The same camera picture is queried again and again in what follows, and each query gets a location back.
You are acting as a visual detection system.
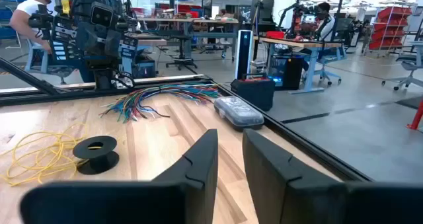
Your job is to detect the wooden desk blue legs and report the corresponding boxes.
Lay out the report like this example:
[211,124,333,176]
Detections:
[253,35,344,96]

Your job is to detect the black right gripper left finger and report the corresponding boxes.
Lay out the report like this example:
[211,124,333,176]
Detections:
[19,128,219,224]

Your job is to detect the black aluminium table frame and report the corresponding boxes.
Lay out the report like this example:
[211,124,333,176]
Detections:
[0,56,376,182]

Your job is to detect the black tool bag red top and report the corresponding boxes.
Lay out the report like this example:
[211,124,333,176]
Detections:
[229,73,276,112]

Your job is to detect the white and black tower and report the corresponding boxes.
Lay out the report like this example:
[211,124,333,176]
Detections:
[235,29,254,81]

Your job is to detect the red storage bin shelf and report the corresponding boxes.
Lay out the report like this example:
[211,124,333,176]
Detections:
[367,6,413,52]

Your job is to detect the multicoloured wire bundle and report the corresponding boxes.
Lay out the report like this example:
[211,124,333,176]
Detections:
[98,83,221,124]

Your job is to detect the clear plastic bit case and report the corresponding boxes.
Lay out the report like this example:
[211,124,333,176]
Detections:
[213,95,266,133]

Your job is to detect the person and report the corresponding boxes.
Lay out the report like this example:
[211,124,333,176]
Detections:
[302,1,337,73]
[9,0,54,53]

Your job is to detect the long wooden workbench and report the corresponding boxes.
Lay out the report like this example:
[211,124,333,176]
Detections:
[137,17,241,59]

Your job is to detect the black plastic spool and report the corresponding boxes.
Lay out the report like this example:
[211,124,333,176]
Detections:
[72,135,120,176]

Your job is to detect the glowing blue computer tower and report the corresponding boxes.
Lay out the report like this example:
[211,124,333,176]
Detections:
[268,53,305,91]

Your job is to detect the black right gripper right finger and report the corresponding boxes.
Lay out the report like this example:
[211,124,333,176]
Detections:
[242,128,423,224]

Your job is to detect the grey office chair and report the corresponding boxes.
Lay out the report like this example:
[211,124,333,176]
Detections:
[381,40,423,92]

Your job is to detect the red desk leg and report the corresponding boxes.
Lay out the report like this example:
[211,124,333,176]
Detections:
[406,99,423,131]

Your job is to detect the yellow cord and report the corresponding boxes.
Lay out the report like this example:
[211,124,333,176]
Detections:
[0,122,104,188]

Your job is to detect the blue chair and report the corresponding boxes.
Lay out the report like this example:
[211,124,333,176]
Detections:
[24,38,77,85]

